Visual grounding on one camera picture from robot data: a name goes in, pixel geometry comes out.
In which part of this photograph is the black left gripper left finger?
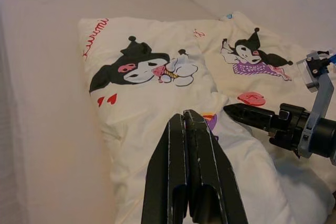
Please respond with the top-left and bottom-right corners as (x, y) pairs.
(140, 112), (191, 224)

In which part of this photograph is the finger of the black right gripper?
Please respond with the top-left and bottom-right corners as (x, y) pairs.
(222, 102), (274, 132)

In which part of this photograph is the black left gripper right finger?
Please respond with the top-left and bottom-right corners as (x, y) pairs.
(183, 108), (249, 224)

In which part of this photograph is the cream cartoon print blanket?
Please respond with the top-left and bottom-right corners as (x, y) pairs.
(77, 11), (336, 224)

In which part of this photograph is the cream sheeted mattress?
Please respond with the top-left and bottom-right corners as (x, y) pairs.
(0, 0), (336, 224)

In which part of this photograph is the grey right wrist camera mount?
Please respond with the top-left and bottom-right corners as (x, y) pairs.
(296, 48), (336, 164)

